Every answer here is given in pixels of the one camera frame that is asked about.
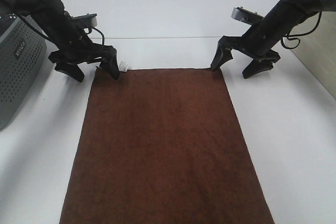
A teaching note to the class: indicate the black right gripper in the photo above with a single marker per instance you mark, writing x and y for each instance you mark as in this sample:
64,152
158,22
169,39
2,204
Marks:
256,42

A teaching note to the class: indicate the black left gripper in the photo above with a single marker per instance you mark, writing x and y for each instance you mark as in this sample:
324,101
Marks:
82,49

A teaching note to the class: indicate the brown towel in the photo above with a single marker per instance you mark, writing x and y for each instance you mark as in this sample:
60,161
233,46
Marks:
162,146

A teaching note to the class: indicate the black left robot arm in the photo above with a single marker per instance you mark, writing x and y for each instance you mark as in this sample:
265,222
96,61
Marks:
69,34

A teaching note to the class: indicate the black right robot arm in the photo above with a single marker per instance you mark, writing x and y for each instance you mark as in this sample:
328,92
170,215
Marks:
295,12

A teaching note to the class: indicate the grey perforated plastic basket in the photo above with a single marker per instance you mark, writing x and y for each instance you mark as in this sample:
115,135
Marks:
22,53

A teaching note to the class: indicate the beige storage box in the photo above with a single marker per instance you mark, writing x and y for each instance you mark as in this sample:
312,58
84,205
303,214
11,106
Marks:
317,51

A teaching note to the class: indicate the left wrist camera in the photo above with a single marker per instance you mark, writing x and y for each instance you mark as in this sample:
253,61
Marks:
85,21

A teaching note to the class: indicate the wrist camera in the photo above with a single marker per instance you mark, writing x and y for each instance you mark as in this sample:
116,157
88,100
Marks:
85,21
245,16

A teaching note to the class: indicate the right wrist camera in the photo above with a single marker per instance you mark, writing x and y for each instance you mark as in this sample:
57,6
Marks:
245,16

